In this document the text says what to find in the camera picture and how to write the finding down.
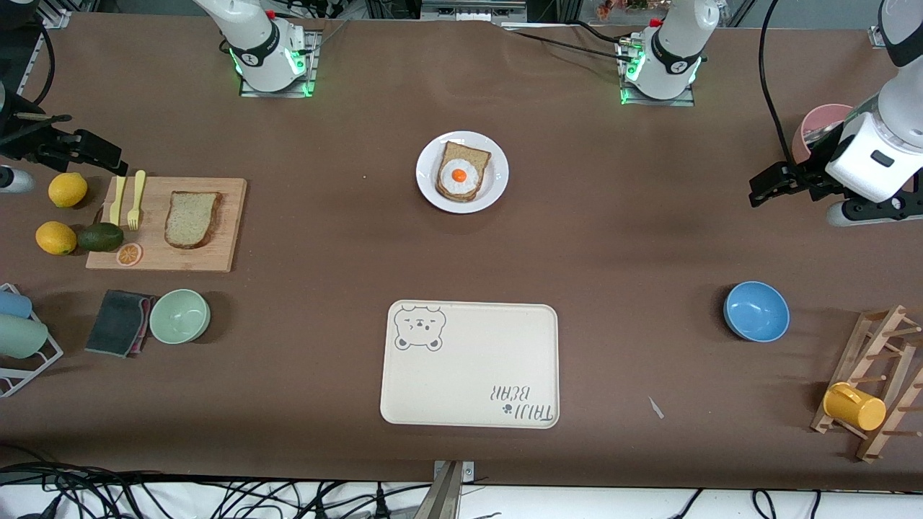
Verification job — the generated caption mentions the brown bread slice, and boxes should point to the brown bread slice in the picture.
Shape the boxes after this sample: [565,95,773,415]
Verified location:
[435,141,493,203]
[164,191,224,250]

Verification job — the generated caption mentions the white round plate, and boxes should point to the white round plate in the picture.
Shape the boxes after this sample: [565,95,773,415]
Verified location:
[416,130,510,214]

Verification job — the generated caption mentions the fried egg toy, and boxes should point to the fried egg toy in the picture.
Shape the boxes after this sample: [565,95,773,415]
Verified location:
[441,159,480,194]

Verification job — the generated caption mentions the yellow plastic fork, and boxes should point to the yellow plastic fork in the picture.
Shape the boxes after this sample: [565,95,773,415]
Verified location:
[127,170,146,231]

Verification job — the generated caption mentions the yellow lemon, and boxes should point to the yellow lemon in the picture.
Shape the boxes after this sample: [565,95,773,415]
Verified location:
[48,172,89,209]
[35,221,78,256]

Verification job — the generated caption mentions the pink bowl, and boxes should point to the pink bowl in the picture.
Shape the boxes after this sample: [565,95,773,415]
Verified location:
[792,104,855,165]

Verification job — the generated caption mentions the dark green avocado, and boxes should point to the dark green avocado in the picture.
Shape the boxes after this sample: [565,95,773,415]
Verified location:
[76,222,125,253]

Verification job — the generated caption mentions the blue bowl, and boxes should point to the blue bowl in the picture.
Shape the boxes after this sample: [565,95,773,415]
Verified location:
[723,281,790,342]

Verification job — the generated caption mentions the wooden cutting board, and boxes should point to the wooden cutting board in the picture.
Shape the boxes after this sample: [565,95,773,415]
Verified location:
[85,177,248,273]

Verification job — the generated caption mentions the dark grey sponge cloth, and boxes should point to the dark grey sponge cloth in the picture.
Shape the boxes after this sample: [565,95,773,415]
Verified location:
[84,290,156,358]

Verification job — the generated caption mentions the pale green bowl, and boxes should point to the pale green bowl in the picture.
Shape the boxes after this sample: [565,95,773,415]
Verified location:
[149,289,211,345]

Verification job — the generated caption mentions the wooden mug rack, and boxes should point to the wooden mug rack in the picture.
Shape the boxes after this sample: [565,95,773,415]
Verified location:
[810,305,923,463]

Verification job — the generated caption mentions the pale green cup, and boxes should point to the pale green cup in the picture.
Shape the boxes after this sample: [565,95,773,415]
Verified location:
[0,314,49,360]

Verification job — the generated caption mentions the yellow mug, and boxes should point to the yellow mug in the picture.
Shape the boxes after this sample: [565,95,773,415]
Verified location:
[823,382,887,432]

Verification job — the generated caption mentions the cream bear print tray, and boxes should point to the cream bear print tray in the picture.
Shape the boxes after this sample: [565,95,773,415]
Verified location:
[380,300,560,430]

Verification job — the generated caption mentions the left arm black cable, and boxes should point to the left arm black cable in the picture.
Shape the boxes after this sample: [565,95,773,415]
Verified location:
[757,0,801,165]

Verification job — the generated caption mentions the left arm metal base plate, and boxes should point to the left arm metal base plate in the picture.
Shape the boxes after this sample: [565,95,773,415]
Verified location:
[619,40,695,107]

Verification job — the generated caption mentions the white wire cup rack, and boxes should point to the white wire cup rack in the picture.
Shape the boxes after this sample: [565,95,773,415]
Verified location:
[0,283,64,398]

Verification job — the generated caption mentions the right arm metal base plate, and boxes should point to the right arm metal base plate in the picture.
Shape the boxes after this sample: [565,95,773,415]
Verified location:
[240,29,319,98]

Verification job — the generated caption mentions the black table cable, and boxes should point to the black table cable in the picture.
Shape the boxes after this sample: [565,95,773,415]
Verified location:
[505,27,635,60]

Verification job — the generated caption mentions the black floor cable tangle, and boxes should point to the black floor cable tangle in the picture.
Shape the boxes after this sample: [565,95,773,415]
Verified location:
[0,461,433,519]

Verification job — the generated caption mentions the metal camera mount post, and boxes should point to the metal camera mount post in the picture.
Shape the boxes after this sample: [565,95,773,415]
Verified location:
[415,460,475,519]

